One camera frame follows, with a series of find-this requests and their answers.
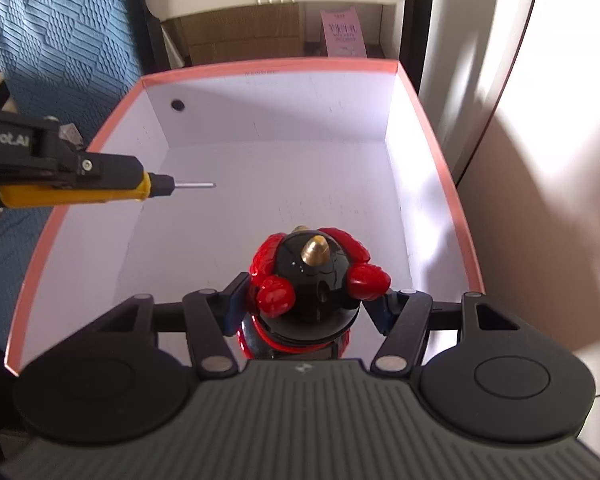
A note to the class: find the pink cardboard box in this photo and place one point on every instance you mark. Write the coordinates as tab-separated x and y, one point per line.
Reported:
280	200

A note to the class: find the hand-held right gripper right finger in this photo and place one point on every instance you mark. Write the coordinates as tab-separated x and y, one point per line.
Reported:
384	311

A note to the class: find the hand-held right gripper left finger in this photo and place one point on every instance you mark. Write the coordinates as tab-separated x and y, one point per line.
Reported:
235	306

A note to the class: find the brown cardboard box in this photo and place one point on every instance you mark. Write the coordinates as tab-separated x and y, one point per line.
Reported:
240	35

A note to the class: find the red and black toy figure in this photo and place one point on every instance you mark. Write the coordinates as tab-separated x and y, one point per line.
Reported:
305	280

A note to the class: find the pink paper carton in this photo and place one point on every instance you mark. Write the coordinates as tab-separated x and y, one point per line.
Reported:
342	35

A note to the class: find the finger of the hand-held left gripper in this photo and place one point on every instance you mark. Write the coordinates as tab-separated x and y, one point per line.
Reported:
110	167

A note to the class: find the blue textured cushion cover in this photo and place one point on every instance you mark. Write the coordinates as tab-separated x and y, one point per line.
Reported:
65	35

